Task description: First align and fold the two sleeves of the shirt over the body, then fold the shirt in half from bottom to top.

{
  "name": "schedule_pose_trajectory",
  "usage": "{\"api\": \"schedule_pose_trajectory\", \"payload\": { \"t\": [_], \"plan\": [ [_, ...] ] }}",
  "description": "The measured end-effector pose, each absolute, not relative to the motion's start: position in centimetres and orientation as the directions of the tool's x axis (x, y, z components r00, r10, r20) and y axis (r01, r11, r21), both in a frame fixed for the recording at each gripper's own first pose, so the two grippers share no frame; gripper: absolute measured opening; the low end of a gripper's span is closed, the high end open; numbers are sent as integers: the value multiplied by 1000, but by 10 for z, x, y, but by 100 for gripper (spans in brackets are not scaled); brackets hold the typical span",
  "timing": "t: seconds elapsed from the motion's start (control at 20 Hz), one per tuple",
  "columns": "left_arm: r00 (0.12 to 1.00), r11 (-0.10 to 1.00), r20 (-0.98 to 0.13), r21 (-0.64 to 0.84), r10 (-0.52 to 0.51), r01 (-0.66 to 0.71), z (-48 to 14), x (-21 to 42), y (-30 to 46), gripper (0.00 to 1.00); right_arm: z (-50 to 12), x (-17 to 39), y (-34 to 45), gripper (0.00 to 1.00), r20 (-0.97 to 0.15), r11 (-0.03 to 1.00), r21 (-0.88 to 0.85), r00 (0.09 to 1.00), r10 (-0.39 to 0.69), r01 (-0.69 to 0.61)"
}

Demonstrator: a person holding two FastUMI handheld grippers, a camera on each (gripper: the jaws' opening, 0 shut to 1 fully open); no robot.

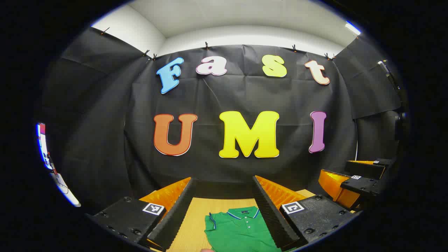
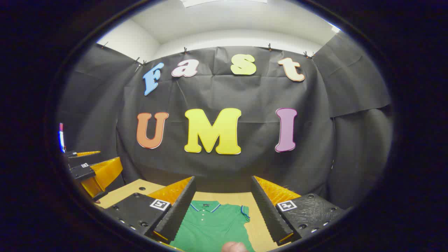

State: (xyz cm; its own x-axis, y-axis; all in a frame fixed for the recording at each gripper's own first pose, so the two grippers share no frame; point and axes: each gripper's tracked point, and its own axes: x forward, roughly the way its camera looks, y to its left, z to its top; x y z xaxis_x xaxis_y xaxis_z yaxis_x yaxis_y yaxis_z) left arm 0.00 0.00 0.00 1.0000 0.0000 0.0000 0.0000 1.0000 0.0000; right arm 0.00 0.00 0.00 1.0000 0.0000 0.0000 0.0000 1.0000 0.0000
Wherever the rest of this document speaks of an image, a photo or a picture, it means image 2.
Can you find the black backdrop cloth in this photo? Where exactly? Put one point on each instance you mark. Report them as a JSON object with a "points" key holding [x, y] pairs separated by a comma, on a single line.
{"points": [[245, 94]]}

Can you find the green T-shirt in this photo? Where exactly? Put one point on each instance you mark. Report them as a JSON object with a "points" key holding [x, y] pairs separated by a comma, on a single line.
{"points": [[210, 227]]}

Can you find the row of black backdrop clips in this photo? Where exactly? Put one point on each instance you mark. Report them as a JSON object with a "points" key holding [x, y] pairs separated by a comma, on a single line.
{"points": [[185, 50]]}

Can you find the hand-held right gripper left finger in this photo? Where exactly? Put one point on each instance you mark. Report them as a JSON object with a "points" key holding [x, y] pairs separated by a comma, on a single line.
{"points": [[178, 210]]}

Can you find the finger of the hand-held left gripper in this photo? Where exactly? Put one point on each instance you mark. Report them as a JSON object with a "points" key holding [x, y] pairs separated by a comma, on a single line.
{"points": [[82, 171], [75, 154]]}

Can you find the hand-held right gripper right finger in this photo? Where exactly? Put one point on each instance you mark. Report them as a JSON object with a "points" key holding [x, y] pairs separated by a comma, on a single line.
{"points": [[267, 210]]}

